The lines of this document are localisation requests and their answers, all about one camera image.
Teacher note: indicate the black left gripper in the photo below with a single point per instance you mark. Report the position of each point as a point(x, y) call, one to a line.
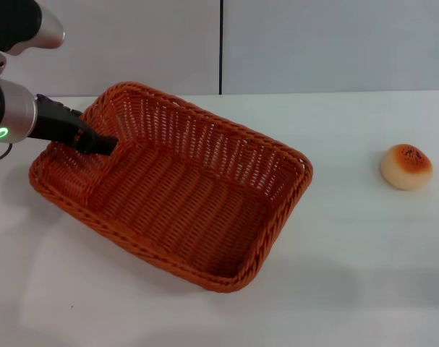
point(58, 124)

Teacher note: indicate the orange woven plastic basket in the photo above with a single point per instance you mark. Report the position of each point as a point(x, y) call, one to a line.
point(183, 209)

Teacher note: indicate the round toasted bread bun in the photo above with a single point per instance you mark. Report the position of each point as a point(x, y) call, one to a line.
point(405, 170)

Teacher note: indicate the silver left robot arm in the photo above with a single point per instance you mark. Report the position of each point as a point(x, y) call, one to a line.
point(16, 108)

